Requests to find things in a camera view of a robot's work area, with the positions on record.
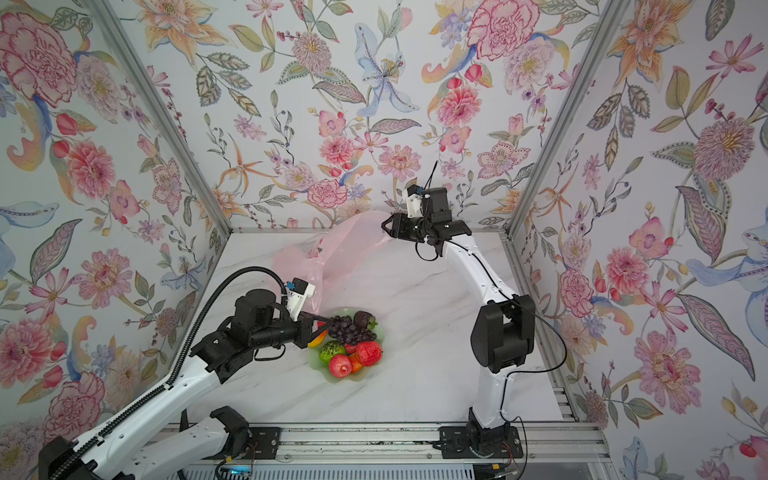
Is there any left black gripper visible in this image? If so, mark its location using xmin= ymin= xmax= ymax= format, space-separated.
xmin=251 ymin=314 xmax=336 ymax=352

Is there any small red apple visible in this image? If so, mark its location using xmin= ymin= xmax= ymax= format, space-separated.
xmin=329 ymin=354 xmax=354 ymax=379

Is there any pink plastic bag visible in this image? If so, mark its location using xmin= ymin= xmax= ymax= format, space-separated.
xmin=272 ymin=211 xmax=391 ymax=313

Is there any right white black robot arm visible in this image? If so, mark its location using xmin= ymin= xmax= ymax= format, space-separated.
xmin=382 ymin=185 xmax=536 ymax=458

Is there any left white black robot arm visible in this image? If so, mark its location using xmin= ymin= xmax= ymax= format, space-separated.
xmin=38 ymin=280 xmax=315 ymax=479

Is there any red yellow mango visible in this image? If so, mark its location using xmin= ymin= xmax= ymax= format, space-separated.
xmin=307 ymin=326 xmax=327 ymax=348

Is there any dark purple grape bunch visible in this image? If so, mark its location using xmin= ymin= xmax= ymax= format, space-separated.
xmin=328 ymin=315 xmax=377 ymax=345

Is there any green custard apple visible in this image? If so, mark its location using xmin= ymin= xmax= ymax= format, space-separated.
xmin=318 ymin=341 xmax=347 ymax=365

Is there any light green plate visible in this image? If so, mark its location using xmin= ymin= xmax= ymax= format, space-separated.
xmin=308 ymin=307 xmax=384 ymax=384

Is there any dark brown mangosteen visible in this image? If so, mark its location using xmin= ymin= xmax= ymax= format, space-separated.
xmin=353 ymin=310 xmax=375 ymax=330

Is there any orange red mango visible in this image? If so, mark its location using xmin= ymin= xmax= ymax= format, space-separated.
xmin=349 ymin=354 xmax=363 ymax=373

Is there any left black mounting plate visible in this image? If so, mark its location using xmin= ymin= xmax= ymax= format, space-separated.
xmin=231 ymin=427 xmax=282 ymax=461

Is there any black mounting plate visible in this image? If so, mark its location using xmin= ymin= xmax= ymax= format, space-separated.
xmin=231 ymin=427 xmax=282 ymax=461
xmin=438 ymin=425 xmax=524 ymax=460

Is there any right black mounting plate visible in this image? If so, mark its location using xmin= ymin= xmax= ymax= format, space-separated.
xmin=438 ymin=425 xmax=524 ymax=460

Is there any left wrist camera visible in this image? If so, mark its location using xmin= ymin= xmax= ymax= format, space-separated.
xmin=286 ymin=278 xmax=316 ymax=321

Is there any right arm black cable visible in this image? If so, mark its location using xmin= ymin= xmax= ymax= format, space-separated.
xmin=413 ymin=160 xmax=569 ymax=480

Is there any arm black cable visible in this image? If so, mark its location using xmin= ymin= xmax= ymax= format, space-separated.
xmin=413 ymin=160 xmax=569 ymax=480
xmin=47 ymin=266 xmax=290 ymax=475

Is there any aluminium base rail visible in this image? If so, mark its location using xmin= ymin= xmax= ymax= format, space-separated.
xmin=179 ymin=421 xmax=613 ymax=466

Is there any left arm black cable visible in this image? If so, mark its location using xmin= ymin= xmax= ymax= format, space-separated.
xmin=47 ymin=266 xmax=290 ymax=475

